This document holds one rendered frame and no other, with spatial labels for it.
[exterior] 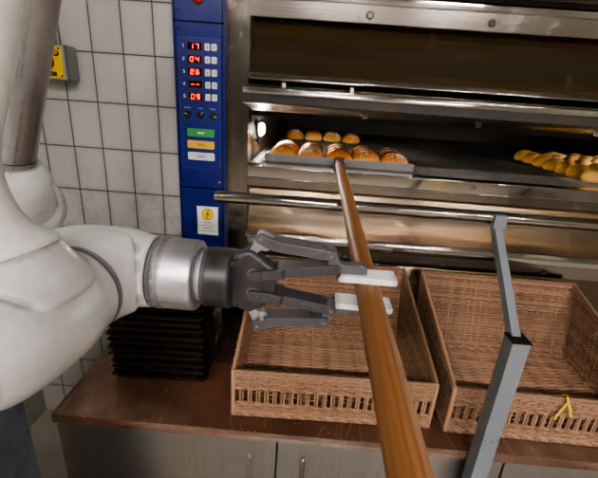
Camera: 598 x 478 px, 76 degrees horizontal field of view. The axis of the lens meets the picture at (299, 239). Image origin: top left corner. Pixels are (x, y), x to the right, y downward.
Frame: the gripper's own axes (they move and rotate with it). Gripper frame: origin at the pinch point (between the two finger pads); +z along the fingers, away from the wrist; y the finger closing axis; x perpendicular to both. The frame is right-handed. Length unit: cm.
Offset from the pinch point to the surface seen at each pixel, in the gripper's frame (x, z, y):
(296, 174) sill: -88, -14, 3
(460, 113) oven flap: -74, 32, -21
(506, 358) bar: -29, 38, 28
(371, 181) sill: -88, 12, 4
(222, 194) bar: -51, -30, 3
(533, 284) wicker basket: -85, 74, 35
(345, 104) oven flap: -73, -1, -21
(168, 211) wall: -88, -59, 21
